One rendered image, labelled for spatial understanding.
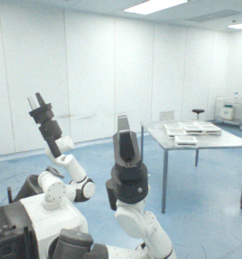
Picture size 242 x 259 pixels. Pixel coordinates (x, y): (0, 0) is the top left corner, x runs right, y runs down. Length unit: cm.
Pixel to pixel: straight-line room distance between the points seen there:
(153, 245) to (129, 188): 25
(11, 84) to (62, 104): 107
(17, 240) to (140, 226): 37
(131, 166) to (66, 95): 496
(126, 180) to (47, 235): 34
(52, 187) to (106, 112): 514
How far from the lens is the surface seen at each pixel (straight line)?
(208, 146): 300
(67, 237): 71
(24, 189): 108
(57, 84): 533
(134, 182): 56
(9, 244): 82
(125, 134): 47
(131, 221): 64
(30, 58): 519
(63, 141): 112
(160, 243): 76
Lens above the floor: 170
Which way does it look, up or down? 14 degrees down
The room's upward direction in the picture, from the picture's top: straight up
